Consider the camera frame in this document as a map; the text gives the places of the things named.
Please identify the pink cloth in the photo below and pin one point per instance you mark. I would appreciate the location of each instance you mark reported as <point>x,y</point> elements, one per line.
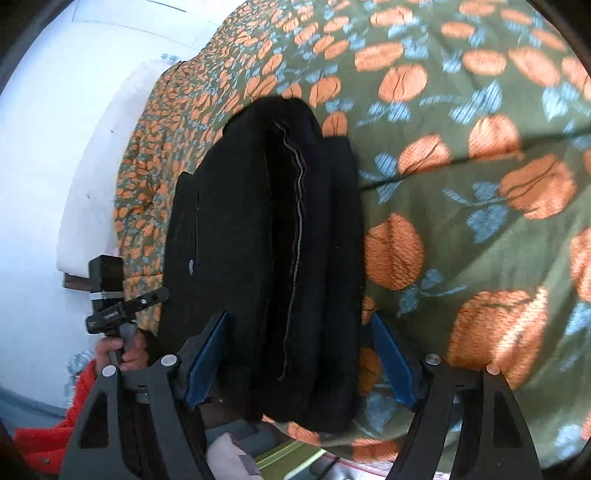
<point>231,457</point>

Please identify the brown wooden bed frame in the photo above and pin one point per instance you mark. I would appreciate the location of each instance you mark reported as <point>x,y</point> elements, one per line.
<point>74,281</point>

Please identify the white mattress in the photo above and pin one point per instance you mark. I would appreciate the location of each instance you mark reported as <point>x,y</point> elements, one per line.
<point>92,184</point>

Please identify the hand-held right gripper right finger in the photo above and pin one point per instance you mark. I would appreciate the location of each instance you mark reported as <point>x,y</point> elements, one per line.
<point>392,364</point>

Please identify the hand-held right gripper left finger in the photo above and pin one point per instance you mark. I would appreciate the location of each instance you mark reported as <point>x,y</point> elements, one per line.
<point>205,369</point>

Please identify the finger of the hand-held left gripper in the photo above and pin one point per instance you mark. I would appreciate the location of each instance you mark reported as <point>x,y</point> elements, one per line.
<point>147,299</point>

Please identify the person's left hand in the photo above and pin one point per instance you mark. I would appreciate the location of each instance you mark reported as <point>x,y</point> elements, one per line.
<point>136,355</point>

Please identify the person's left forearm red sleeve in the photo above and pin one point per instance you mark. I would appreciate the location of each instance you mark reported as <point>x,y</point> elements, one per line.
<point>51,443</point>

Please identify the green striped object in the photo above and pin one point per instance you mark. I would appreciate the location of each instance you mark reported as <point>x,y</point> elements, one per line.
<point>291,461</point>

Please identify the pumpkin printed green blanket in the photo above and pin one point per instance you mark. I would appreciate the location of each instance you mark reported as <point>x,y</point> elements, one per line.
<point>461,207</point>

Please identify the black pants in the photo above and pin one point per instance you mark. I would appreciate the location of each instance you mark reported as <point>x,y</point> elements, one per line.
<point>240,230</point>

